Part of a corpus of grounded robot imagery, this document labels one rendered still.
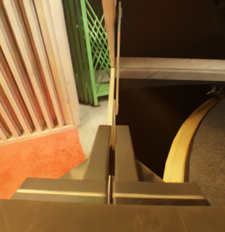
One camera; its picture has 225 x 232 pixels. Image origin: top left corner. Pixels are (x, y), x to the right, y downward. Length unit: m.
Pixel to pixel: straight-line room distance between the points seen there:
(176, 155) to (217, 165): 0.07
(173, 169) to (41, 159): 1.33
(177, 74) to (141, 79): 0.12
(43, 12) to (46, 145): 1.04
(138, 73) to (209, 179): 0.39
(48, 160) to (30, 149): 0.22
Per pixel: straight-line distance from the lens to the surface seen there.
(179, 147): 0.35
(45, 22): 1.26
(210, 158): 0.33
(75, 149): 1.52
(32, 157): 1.59
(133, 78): 0.58
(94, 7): 2.35
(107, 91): 1.88
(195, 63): 0.62
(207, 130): 0.37
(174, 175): 0.31
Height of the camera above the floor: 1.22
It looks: 44 degrees down
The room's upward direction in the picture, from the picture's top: 1 degrees clockwise
